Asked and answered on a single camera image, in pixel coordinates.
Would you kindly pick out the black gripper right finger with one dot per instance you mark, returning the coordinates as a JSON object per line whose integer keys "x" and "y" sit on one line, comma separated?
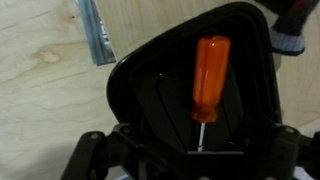
{"x": 286, "y": 146}

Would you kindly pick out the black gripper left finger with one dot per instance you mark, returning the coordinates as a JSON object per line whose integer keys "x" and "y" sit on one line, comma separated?
{"x": 96, "y": 156}

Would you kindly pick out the black sock with grey cuff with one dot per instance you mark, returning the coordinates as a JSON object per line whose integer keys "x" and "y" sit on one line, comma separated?
{"x": 286, "y": 43}

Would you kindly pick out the black plastic tray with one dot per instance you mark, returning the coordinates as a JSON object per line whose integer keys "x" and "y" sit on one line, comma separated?
{"x": 160, "y": 100}

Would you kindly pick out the pen on table edge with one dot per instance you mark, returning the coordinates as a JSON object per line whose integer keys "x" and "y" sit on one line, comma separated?
{"x": 98, "y": 40}

